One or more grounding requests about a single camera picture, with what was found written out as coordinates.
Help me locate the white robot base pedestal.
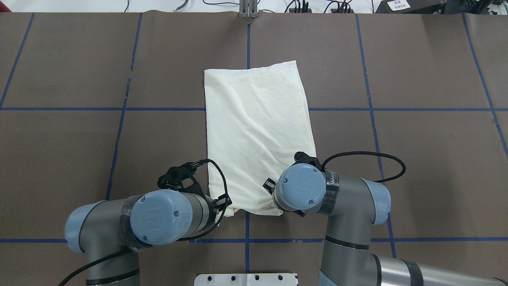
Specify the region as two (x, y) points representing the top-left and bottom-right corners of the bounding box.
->
(194, 273), (299, 286)

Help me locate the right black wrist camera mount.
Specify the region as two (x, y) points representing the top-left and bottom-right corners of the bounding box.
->
(293, 151), (323, 172)

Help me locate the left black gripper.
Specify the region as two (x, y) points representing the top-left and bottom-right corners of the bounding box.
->
(212, 194), (232, 217)

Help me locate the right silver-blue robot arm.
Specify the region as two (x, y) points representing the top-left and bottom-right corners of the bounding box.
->
(263, 163), (507, 286)

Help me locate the black box with label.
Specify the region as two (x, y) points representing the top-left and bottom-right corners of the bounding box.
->
(374, 0), (446, 14)

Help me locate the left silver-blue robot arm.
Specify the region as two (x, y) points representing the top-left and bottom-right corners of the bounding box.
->
(60, 189), (232, 286)

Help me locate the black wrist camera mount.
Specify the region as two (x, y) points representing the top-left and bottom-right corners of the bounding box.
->
(157, 160), (205, 198)
(293, 151), (323, 172)

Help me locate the orange black adapter box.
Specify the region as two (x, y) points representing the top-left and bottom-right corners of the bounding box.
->
(285, 0), (312, 14)

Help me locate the aluminium frame post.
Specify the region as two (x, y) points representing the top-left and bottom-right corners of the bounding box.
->
(239, 0), (259, 19)

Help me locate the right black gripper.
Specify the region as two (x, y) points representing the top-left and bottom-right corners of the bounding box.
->
(263, 178), (277, 196)

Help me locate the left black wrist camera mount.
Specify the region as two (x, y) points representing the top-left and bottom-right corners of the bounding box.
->
(157, 160), (205, 198)

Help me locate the cream long-sleeve cat shirt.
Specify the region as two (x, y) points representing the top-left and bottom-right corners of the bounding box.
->
(204, 60), (316, 217)

